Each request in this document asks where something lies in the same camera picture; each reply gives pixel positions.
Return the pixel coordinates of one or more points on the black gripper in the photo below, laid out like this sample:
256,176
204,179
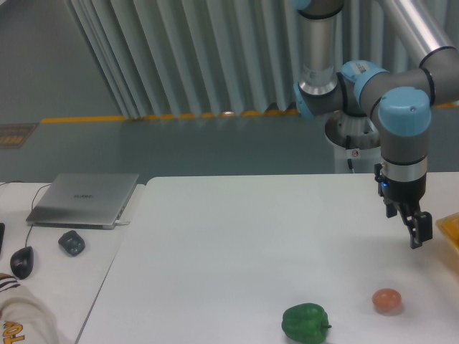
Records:
408,195

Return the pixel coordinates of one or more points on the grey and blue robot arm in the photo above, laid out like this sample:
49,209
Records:
397,105

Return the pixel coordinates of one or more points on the white sleeved forearm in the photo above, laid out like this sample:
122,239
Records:
24,317

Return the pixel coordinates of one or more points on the green bell pepper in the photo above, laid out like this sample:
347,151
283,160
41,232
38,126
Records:
306,323

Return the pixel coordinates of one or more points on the yellow plastic tray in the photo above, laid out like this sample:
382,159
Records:
449,227

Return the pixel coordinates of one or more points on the orange round fruit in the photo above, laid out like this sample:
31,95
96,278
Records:
387,301

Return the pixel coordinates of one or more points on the grey folded curtain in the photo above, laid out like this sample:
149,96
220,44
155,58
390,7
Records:
178,58

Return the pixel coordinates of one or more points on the silver closed laptop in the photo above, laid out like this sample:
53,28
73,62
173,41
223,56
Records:
84,200

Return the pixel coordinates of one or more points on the black power adapter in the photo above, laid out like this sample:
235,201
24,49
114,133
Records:
72,243

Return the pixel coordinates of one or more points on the black computer mouse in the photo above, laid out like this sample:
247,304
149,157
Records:
22,262

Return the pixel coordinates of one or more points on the black device at left edge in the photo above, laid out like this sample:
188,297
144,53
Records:
2,232

